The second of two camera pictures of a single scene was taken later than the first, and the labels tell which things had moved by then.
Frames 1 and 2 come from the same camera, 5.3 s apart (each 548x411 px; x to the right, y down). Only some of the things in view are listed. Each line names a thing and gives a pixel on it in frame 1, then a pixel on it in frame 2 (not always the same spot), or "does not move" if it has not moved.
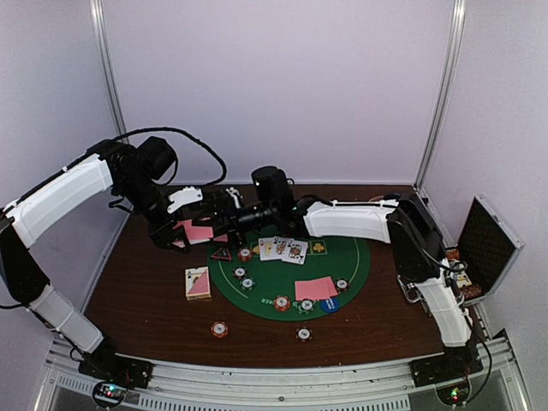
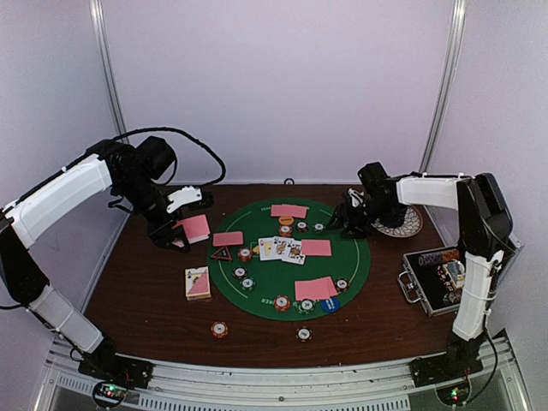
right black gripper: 224,210 -> 345,215
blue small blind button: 330,305 does not move
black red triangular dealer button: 223,253 does not move
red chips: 245,254 does not move
